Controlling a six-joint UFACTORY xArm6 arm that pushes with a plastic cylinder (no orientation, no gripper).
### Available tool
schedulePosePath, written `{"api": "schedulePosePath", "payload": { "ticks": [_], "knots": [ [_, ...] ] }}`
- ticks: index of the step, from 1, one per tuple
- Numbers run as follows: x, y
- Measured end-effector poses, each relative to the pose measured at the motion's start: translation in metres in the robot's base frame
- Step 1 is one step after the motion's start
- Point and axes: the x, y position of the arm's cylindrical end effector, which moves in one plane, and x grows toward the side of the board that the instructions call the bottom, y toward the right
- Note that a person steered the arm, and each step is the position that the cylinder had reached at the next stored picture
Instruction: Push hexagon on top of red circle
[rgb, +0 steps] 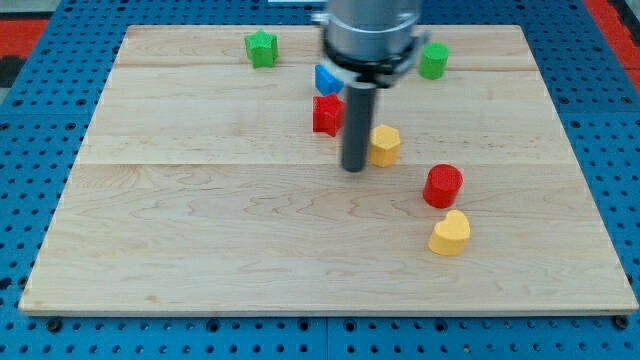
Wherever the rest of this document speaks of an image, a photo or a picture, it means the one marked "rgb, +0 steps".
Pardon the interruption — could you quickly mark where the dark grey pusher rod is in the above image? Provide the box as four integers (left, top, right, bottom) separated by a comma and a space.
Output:
341, 83, 377, 173

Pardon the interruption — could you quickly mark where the yellow hexagon block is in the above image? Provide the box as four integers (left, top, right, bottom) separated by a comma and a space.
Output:
369, 125, 401, 168

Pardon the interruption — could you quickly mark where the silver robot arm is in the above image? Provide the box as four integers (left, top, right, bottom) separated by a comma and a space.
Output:
311, 0, 430, 173

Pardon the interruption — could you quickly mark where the blue block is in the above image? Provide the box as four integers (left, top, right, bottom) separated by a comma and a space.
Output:
314, 64, 344, 96

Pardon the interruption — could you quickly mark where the red star block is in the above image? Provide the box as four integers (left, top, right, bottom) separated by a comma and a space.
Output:
312, 93, 345, 137

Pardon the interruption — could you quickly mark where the green cylinder block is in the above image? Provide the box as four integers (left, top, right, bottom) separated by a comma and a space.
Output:
418, 42, 449, 80

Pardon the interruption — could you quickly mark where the green star block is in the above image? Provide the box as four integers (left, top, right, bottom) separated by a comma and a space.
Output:
244, 29, 279, 68

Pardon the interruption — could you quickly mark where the red cylinder block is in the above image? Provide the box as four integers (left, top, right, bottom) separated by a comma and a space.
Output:
423, 164, 464, 209

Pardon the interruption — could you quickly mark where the yellow heart block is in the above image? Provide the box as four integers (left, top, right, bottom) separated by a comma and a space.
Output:
428, 210, 471, 256

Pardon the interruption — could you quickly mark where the wooden board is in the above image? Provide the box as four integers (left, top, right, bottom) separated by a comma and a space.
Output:
19, 25, 638, 317

